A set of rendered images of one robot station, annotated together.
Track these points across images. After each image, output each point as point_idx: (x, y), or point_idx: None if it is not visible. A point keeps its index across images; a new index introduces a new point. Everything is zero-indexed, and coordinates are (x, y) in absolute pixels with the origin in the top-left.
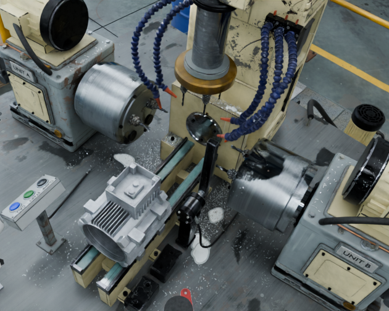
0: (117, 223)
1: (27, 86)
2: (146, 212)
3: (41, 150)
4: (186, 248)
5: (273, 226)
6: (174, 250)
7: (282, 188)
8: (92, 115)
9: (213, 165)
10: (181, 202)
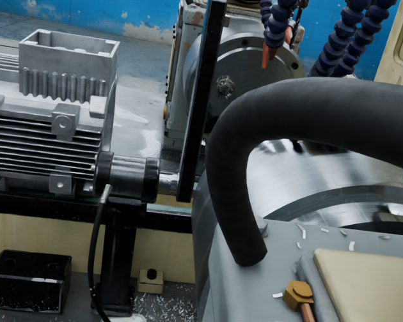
0: None
1: (174, 35)
2: (47, 102)
3: (142, 131)
4: (91, 306)
5: (198, 304)
6: (59, 269)
7: (286, 181)
8: (187, 60)
9: (206, 87)
10: (164, 226)
